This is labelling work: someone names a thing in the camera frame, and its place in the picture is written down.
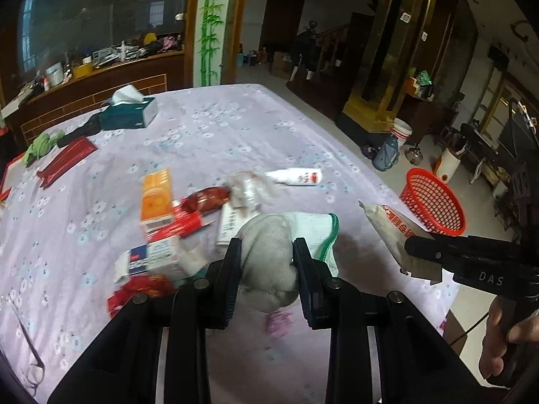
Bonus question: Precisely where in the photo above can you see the beige printed paper bag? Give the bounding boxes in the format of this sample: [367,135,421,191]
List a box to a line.
[358,201,442,284]

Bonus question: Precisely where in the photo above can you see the grey white work glove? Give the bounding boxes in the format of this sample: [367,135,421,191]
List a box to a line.
[235,211,341,313]

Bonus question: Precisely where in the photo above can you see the red plastic bag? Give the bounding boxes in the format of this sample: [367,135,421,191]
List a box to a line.
[107,274,176,318]

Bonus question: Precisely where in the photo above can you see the person's right hand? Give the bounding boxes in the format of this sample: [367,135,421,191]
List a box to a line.
[479,297,539,379]

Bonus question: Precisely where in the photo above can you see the red plastic mesh basket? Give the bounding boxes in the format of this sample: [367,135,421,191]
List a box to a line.
[400,168,466,236]

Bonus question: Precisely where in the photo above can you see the white printed box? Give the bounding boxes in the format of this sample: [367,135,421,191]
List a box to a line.
[216,202,259,246]

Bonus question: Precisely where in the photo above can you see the white blue medicine box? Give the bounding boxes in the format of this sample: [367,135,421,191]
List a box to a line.
[113,235,208,284]

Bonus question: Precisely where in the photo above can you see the red white toothpaste box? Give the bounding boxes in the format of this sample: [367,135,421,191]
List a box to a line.
[146,206,211,243]

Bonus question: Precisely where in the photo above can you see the dark red sausage pack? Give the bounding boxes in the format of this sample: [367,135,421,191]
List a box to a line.
[181,186,230,214]

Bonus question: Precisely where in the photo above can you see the white orange appliance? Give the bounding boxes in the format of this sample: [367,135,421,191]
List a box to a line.
[433,148,461,184]

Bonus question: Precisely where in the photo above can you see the orange carton box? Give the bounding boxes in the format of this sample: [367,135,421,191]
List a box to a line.
[140,168,175,234]

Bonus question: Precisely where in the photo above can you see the metal kettle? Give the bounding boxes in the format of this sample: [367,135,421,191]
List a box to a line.
[405,144,424,166]

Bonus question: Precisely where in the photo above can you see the crumpled clear plastic wrapper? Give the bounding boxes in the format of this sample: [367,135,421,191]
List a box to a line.
[227,171,284,212]

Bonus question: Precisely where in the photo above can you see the blue grey thermos jug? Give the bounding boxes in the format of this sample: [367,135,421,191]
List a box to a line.
[372,135,399,171]

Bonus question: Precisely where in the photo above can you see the white red tube bottle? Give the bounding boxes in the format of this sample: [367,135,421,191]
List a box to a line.
[265,168,322,186]

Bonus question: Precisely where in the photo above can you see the white plastic bucket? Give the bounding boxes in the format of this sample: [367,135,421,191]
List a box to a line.
[391,118,413,149]

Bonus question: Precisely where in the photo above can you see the floral purple bed sheet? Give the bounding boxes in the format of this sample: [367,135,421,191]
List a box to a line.
[1,85,458,403]

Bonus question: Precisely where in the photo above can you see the teal tissue box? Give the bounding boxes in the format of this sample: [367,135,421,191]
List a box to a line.
[100,85,159,130]

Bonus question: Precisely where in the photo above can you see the dark red long box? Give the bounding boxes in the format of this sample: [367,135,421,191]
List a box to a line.
[36,137,97,189]

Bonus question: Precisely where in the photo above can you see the eyeglasses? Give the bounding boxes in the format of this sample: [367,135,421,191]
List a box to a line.
[3,298,46,398]

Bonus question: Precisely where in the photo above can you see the green cloth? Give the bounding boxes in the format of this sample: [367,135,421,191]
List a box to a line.
[22,130,65,167]

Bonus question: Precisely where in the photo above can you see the wooden headboard shelf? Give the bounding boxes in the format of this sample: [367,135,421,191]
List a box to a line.
[5,51,193,152]

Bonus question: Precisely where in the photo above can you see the bamboo painted pillar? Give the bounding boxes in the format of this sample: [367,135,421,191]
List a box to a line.
[194,0,229,87]

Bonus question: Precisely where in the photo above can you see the black remote handle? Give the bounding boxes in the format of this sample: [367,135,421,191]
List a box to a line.
[57,113,102,148]

